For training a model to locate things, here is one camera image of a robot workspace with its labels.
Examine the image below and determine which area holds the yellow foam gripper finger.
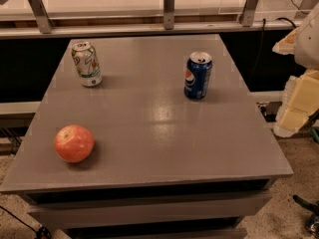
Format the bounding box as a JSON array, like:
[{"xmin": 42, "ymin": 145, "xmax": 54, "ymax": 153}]
[
  {"xmin": 273, "ymin": 69, "xmax": 319, "ymax": 137},
  {"xmin": 272, "ymin": 28, "xmax": 299, "ymax": 55}
]

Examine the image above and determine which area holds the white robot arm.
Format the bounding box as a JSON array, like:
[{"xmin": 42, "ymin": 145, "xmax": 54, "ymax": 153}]
[{"xmin": 272, "ymin": 5, "xmax": 319, "ymax": 137}]

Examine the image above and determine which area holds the blue pepsi can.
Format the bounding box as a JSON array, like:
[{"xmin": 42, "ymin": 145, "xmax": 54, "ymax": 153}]
[{"xmin": 184, "ymin": 52, "xmax": 212, "ymax": 100}]

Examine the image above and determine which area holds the white green soda can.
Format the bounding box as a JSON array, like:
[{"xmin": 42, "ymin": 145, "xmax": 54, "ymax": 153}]
[{"xmin": 72, "ymin": 41, "xmax": 102, "ymax": 87}]

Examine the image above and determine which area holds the upper grey drawer front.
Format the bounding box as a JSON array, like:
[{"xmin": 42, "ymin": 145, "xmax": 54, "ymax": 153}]
[{"xmin": 28, "ymin": 190, "xmax": 271, "ymax": 229}]

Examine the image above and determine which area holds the red apple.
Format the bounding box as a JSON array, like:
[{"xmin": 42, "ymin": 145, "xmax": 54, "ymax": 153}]
[{"xmin": 54, "ymin": 124, "xmax": 95, "ymax": 163}]

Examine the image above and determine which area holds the black cable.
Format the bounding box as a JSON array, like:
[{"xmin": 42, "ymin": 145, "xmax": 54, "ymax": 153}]
[{"xmin": 250, "ymin": 17, "xmax": 298, "ymax": 82}]

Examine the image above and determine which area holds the metal rail frame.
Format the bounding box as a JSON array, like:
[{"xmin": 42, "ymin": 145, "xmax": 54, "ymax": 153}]
[{"xmin": 0, "ymin": 0, "xmax": 319, "ymax": 40}]

